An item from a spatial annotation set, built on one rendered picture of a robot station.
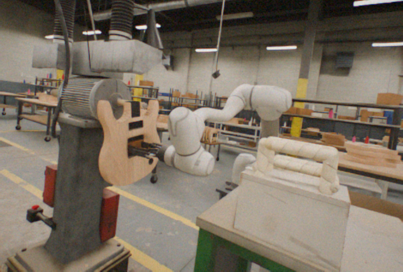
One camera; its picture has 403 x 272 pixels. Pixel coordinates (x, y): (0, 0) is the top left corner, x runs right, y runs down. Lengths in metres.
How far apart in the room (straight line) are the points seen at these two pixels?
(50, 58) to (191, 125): 1.08
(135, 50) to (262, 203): 0.76
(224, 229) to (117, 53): 0.83
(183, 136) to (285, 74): 11.55
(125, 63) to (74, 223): 0.99
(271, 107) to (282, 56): 11.28
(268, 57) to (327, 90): 3.34
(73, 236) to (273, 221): 1.23
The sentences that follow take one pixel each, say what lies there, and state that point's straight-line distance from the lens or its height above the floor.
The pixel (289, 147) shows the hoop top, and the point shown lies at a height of 1.20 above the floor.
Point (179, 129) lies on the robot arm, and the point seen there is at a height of 1.19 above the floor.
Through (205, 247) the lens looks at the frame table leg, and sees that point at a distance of 0.80.
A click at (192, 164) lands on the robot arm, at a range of 0.84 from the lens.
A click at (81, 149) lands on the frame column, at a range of 1.42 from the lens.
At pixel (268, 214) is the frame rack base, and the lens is 0.68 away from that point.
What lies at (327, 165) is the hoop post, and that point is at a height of 1.17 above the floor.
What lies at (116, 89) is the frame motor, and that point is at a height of 1.32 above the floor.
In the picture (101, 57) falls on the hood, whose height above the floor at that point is 1.45.
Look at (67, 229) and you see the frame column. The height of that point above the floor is 0.48.
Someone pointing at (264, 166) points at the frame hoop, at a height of 1.13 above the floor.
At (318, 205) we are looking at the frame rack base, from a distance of 0.64.
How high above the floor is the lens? 1.28
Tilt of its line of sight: 3 degrees down
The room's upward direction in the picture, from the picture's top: 7 degrees clockwise
